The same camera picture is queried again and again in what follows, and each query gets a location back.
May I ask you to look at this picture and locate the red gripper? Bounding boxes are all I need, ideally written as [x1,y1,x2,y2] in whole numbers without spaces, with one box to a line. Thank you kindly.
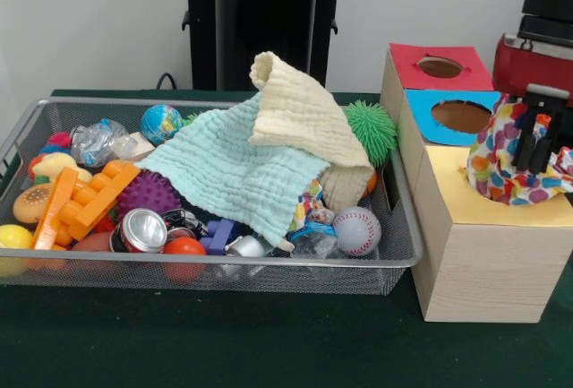
[492,40,573,174]

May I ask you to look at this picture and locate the colourful polka dot cloth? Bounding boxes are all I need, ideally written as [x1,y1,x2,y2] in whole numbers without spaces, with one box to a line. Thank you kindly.
[466,91,573,207]

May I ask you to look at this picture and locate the pale yellow waffle cloth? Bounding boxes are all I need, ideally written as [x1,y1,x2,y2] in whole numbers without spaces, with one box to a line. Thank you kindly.
[248,48,375,214]

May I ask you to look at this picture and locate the mint green waffle cloth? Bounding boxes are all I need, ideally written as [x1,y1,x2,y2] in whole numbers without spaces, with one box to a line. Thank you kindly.
[133,91,332,246]

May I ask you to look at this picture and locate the wooden box with three holes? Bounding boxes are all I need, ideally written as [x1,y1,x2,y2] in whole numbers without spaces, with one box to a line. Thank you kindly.
[380,42,573,324]

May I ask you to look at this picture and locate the shallow mesh bin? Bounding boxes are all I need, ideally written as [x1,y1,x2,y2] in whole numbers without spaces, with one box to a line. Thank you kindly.
[0,96,424,296]

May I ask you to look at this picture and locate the green spiky rubber ball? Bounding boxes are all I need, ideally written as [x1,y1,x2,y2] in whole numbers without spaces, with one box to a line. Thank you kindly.
[343,99,398,168]

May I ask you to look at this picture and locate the white baseball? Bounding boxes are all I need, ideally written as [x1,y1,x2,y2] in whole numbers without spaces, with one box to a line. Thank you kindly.
[331,206,382,258]

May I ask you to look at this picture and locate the red ball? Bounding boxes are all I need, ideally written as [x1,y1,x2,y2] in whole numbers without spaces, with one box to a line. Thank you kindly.
[161,236,208,284]

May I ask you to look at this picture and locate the dark green table cloth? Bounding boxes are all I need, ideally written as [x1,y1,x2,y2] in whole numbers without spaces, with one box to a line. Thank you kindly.
[0,88,573,388]

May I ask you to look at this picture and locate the globe print ball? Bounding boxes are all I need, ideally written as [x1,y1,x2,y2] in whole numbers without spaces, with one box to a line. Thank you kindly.
[140,104,184,146]

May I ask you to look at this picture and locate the purple spiky ball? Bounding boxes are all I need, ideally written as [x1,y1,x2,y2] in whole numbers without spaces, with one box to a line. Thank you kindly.
[116,169,183,219]

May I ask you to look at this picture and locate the crushed soda can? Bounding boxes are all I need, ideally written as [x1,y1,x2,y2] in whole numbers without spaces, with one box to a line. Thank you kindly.
[109,207,169,254]

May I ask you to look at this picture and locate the orange plastic block toy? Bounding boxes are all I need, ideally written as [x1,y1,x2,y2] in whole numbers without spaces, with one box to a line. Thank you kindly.
[30,160,142,250]

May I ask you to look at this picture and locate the yellow ball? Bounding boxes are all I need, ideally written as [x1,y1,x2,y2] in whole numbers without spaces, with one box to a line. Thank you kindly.
[0,224,35,278]

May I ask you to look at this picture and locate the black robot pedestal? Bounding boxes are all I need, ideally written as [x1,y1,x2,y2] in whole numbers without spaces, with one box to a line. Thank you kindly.
[172,0,362,92]

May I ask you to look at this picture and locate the black looped cable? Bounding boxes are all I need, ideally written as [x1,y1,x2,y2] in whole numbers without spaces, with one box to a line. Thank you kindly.
[154,72,181,91]

